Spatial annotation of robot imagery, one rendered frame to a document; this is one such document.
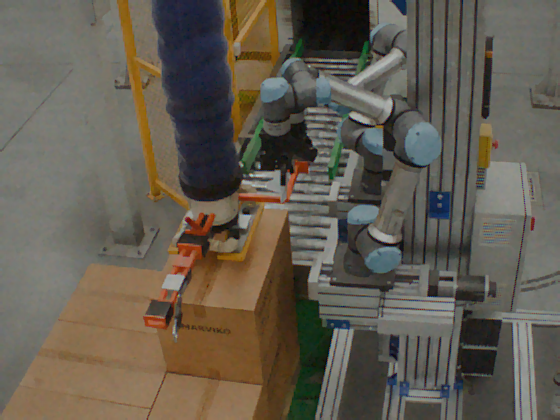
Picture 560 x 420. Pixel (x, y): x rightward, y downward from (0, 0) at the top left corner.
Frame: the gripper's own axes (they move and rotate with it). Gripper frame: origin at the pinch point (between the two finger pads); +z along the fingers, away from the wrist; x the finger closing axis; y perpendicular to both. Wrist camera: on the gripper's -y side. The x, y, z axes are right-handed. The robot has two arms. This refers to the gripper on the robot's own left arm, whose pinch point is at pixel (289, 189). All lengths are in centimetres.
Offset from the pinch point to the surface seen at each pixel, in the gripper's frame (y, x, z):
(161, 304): 39, 21, 31
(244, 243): 25, -28, 45
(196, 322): 40, -7, 67
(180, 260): 39, -1, 32
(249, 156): 56, -154, 89
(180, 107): 40.5, -26.4, -11.7
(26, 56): 347, -415, 152
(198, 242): 35.7, -11.1, 32.0
